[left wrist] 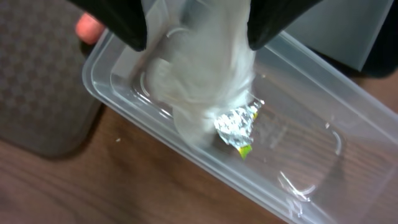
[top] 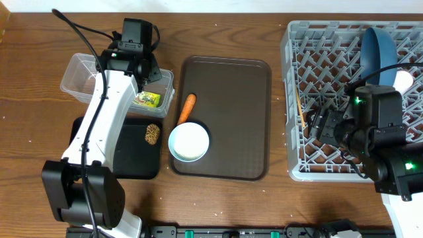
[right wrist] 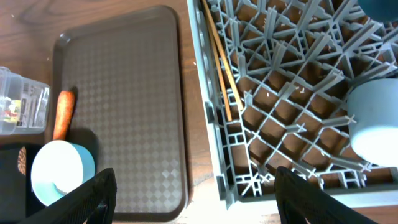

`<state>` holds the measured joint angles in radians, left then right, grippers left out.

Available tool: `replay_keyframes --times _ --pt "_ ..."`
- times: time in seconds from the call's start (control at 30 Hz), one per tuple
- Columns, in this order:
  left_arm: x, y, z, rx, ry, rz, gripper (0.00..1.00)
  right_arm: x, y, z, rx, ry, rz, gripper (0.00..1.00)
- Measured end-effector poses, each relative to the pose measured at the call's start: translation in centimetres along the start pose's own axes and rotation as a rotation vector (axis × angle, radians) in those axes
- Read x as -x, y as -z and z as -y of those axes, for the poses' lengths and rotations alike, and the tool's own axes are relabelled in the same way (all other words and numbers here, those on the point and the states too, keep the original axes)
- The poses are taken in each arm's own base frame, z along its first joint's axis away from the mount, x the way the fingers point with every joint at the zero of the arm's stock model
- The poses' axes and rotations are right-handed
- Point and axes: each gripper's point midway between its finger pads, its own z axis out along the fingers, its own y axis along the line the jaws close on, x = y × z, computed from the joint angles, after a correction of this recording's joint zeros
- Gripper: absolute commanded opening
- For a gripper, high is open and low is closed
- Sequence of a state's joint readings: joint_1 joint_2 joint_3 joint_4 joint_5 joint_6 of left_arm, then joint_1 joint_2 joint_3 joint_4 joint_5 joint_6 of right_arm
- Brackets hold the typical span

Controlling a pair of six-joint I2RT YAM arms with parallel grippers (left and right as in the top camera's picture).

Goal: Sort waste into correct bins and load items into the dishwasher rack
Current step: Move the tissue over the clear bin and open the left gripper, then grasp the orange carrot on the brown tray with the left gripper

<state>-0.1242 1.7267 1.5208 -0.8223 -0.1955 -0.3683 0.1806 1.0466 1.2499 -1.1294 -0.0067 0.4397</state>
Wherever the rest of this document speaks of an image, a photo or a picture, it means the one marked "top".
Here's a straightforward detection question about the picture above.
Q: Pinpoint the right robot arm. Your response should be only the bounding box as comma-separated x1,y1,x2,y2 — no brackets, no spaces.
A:
307,106,422,237

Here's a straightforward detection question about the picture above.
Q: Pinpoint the brown serving tray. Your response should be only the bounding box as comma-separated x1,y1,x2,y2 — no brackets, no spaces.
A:
169,56,272,181

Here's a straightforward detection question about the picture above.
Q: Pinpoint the grey plastic dishwasher rack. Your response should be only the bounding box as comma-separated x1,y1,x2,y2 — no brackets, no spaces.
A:
280,20,422,182

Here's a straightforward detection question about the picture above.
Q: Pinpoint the clear plastic bin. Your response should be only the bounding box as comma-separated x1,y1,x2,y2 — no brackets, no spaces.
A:
60,53,174,118

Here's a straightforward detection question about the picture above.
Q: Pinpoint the pink cup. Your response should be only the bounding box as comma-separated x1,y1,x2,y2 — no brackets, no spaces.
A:
393,70,414,95

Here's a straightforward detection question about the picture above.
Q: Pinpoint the orange carrot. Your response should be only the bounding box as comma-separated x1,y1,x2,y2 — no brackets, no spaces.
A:
177,94,196,125

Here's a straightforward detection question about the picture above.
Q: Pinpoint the dark blue bowl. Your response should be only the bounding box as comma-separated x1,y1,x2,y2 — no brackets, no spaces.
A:
360,27,398,78

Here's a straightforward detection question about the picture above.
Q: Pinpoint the wooden chopstick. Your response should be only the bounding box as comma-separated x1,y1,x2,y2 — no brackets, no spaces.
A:
295,89,306,128

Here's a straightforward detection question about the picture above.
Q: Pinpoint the brown mushroom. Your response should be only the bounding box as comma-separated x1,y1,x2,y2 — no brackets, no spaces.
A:
145,124,161,145

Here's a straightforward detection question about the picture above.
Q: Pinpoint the light blue rice bowl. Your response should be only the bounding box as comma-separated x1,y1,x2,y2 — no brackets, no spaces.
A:
168,122,210,163

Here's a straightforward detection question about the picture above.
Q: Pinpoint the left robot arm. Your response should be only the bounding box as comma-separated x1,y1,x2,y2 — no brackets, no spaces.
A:
42,50,174,237

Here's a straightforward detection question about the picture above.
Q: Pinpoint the yellow green snack packet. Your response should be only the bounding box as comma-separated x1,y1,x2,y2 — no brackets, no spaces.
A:
134,91,161,108

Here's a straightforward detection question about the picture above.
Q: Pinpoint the black tray bin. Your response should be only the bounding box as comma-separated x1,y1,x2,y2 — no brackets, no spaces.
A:
60,118,162,183

